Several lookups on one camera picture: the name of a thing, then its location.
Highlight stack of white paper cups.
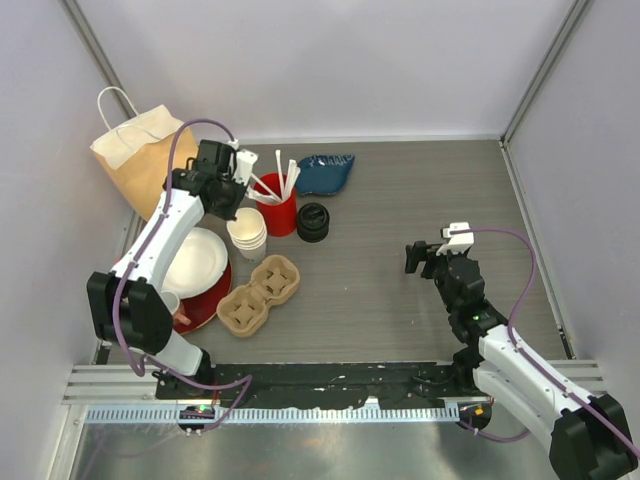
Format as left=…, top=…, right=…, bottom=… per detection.
left=226, top=207, right=267, bottom=262

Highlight stack of black lids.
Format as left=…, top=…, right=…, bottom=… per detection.
left=296, top=202, right=330, bottom=243

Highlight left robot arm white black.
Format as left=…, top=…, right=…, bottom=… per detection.
left=87, top=141, right=258, bottom=399

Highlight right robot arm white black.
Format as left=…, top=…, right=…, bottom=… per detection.
left=405, top=241, right=639, bottom=479

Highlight red straw holder cup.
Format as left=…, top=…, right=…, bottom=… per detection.
left=254, top=172, right=297, bottom=237

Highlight white paper plates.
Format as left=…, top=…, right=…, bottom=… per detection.
left=162, top=227, right=229, bottom=298

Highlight brown paper bag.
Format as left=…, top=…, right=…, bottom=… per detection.
left=90, top=104, right=183, bottom=221

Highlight blue ceramic leaf dish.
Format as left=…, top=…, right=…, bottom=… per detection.
left=295, top=154, right=356, bottom=196

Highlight brown pulp cup carrier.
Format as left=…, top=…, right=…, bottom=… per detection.
left=216, top=255, right=300, bottom=338

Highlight red round tray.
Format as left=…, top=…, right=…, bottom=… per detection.
left=174, top=262, right=233, bottom=335

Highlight pink mug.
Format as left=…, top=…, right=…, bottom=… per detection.
left=160, top=291, right=191, bottom=325

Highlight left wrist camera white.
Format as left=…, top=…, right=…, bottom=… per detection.
left=232, top=149, right=259, bottom=186

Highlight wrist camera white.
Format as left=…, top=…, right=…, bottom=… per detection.
left=436, top=222, right=475, bottom=256
left=232, top=149, right=259, bottom=186

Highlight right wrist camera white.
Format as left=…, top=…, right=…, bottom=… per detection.
left=436, top=222, right=475, bottom=256

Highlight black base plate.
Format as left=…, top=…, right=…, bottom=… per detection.
left=154, top=360, right=501, bottom=409

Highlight white slotted cable duct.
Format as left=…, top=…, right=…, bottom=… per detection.
left=85, top=403, right=459, bottom=425

